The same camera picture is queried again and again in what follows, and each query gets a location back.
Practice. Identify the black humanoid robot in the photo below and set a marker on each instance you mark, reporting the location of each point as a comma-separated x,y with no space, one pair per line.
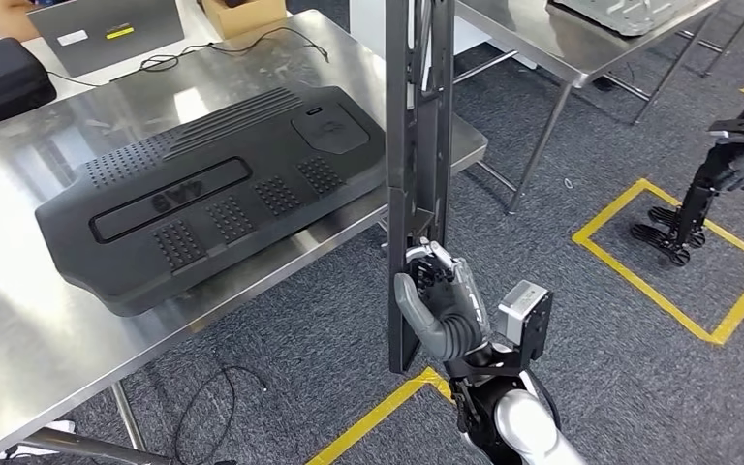
699,192

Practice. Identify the stainless steel table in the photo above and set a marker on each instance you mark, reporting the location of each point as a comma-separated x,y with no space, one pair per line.
539,38

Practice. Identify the open cardboard box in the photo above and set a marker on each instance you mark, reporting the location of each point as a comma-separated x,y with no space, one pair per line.
243,19

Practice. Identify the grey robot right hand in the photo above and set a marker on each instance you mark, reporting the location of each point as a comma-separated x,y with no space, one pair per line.
455,301

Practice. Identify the yellow floor tape marker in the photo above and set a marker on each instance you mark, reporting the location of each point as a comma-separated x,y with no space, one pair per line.
372,420
606,212

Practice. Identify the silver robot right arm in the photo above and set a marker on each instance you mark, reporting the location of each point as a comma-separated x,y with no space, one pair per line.
526,423

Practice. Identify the stainless steel workbench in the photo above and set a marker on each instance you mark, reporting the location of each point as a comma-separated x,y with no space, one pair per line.
25,334

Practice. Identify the grey sheet metal part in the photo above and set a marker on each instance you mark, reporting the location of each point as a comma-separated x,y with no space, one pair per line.
629,16

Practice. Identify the black plastic plate bracket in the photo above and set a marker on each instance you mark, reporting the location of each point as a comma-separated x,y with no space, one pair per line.
397,128

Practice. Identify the black carrying case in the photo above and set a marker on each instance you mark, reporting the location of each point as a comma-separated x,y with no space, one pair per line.
6,90

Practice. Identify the white cabinet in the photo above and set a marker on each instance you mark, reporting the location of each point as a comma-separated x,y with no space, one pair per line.
365,25

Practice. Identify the black textured plastic panel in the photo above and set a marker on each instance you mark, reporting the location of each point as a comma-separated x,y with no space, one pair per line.
122,269

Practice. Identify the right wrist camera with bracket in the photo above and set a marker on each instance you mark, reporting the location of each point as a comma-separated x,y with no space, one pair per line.
523,305

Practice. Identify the grey laptop with labels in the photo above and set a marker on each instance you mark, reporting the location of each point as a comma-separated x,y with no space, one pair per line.
89,54

